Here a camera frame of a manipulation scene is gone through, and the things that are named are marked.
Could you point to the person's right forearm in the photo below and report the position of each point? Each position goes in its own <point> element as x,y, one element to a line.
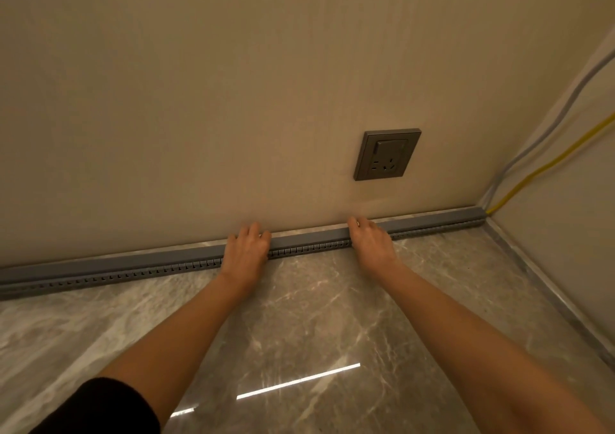
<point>480,342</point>

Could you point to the grey wall socket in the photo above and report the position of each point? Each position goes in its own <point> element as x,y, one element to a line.
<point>387,155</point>

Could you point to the black sleeve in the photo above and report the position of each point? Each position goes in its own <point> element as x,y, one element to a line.
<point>101,407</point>

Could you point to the person's left hand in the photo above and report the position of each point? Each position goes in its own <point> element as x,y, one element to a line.
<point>245,258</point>

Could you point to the grey duct cover strip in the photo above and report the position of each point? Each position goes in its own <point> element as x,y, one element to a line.
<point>120,263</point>

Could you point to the person's right hand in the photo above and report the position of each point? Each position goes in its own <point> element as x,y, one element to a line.
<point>375,248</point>

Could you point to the person's left forearm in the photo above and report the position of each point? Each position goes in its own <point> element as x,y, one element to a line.
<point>178,347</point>

